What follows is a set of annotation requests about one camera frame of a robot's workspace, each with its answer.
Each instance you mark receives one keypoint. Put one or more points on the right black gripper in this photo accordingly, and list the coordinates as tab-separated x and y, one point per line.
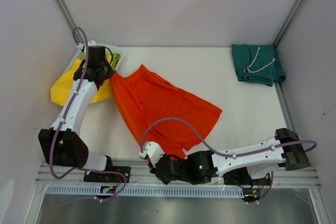
166	157

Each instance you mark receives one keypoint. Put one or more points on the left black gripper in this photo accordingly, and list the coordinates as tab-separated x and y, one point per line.
110	71

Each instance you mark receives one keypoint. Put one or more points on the orange shorts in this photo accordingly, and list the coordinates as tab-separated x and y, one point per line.
155	110

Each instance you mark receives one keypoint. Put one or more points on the teal green shorts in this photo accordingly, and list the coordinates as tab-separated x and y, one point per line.
257	64

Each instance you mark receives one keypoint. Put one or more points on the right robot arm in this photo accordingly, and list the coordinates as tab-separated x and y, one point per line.
284	149

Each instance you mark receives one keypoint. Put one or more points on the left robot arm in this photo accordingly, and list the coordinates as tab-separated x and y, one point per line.
61	143

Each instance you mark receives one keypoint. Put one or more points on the lime green shorts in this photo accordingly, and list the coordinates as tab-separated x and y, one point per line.
112	58

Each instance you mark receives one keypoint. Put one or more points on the yellow shorts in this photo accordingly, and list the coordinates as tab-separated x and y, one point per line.
60	90

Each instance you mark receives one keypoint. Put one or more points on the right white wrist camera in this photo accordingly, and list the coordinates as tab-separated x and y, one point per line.
153	152

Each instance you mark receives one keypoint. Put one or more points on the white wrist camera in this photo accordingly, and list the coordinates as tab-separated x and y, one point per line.
88	45
153	152

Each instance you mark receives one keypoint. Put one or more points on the white slotted cable duct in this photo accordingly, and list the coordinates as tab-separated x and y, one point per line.
149	191

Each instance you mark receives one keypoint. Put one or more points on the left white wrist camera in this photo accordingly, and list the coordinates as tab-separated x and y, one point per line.
88	45

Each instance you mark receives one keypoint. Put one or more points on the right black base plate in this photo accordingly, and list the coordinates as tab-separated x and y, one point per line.
240	177

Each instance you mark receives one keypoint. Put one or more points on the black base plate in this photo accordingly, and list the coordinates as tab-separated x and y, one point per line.
93	177
240	177

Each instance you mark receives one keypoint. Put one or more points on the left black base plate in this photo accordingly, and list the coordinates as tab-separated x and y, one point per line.
93	177

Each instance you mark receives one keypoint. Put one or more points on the left aluminium frame post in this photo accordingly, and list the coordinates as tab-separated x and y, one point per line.
69	20

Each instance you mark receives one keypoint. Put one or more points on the aluminium frame post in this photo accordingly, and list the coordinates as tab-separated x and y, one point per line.
69	20
294	11

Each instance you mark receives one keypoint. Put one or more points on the aluminium mounting rail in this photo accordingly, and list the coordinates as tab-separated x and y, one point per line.
140	175

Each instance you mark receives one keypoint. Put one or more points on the right aluminium frame post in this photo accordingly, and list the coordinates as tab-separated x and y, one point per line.
294	11

